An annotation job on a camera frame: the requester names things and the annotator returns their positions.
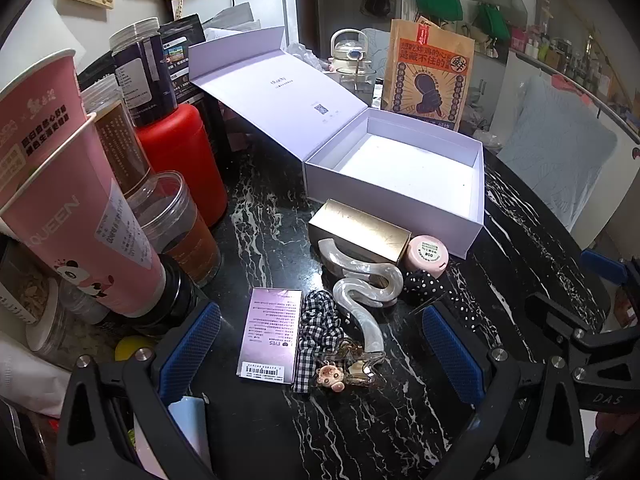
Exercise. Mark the white gift box with lid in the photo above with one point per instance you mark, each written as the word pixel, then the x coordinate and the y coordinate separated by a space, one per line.
pixel 400 160

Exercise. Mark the clear jar with brown label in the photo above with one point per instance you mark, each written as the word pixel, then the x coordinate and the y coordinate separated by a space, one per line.
pixel 120 135

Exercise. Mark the clear plastic jar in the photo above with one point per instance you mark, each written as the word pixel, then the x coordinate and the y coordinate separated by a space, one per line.
pixel 185 230

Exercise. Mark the star hair clip with bear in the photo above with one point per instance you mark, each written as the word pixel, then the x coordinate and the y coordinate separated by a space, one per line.
pixel 352 372

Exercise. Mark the clear plastic bag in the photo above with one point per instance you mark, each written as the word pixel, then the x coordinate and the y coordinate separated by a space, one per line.
pixel 307 57

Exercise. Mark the pink paper cup with panda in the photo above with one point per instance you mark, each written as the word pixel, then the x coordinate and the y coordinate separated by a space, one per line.
pixel 90 240

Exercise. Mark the white cabinet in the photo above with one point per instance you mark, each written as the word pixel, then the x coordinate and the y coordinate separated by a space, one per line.
pixel 625 170

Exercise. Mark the white refrigerator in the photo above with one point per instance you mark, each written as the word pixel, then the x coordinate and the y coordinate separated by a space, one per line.
pixel 265 0

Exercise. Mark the brown printed paper bag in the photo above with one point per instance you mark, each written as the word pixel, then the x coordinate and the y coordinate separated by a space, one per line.
pixel 430 75

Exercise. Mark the light blue pillow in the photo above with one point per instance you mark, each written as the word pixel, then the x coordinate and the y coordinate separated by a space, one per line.
pixel 555 150

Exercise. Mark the yellow round object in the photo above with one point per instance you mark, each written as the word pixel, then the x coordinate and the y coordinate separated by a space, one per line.
pixel 131 347

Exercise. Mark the black printed pouch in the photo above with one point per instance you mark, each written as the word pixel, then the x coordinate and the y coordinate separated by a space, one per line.
pixel 182 50

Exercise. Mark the black polka dot scrunchie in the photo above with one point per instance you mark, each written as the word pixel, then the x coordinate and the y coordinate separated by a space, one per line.
pixel 417 282

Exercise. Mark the pink round jar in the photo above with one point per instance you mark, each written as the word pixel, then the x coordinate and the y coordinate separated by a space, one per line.
pixel 426 257

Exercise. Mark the pearly wavy hair clip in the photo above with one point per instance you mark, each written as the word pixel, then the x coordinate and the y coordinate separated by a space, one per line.
pixel 360 310

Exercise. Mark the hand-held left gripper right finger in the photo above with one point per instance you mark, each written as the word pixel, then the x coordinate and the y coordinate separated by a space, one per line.
pixel 450 355

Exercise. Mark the red canister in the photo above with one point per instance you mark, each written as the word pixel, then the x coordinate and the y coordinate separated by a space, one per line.
pixel 180 160

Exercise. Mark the jar of oats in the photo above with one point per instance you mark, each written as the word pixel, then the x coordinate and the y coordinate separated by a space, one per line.
pixel 30 300

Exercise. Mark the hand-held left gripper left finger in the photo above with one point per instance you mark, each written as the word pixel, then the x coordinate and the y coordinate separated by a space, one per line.
pixel 192 350

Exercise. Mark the small purple box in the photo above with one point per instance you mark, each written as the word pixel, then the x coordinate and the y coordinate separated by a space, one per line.
pixel 270 335

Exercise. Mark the gold rectangular box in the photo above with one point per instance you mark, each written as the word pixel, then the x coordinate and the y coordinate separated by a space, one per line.
pixel 360 227

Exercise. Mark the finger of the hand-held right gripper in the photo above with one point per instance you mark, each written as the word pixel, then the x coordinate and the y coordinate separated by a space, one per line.
pixel 602 265
pixel 550 310

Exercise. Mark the black white checked scrunchie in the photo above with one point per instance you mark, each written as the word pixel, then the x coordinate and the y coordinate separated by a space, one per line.
pixel 315 320

